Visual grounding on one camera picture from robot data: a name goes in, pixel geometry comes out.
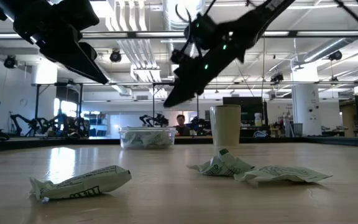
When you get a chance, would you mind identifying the green white stevia packet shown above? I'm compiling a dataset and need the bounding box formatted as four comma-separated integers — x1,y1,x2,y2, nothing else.
147,133,173,147
122,132,147,147
233,164,333,187

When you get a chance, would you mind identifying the wrapper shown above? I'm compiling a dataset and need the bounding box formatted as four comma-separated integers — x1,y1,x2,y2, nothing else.
187,148,256,178
29,164,133,203

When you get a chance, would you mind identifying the black ceiling spotlight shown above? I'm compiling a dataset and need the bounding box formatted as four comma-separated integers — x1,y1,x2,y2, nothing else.
270,72,285,84
3,55,18,69
328,50,343,62
109,49,123,63

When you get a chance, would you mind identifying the mesh waste bin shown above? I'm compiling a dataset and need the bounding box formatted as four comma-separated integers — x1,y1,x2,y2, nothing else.
292,123,304,137

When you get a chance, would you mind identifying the black aluminium table frame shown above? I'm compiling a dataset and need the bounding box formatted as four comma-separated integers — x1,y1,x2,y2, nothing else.
0,136,358,153

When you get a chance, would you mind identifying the black metal frame stand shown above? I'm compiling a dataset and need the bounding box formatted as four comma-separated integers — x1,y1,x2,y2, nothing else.
31,81,85,138

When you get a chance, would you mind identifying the clear plastic container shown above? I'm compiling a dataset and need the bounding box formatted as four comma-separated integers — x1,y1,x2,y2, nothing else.
118,126,177,150

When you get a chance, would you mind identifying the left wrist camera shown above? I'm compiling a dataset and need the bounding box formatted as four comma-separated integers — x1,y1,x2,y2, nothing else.
56,0,101,31

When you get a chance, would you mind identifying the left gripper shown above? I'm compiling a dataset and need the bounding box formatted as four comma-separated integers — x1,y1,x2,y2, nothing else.
1,0,109,85

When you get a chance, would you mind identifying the person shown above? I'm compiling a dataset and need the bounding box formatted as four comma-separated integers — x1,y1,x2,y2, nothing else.
173,114,191,137

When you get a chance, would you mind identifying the silver ventilation duct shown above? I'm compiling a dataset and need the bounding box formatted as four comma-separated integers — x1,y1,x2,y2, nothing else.
303,37,358,63

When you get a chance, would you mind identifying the olive green cup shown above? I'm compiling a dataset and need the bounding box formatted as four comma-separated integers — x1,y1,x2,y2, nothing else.
209,105,242,147

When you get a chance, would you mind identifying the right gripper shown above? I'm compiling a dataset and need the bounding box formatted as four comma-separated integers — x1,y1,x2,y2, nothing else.
162,45,230,109

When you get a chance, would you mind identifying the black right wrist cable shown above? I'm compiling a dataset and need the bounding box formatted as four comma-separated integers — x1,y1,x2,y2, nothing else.
175,3,195,43

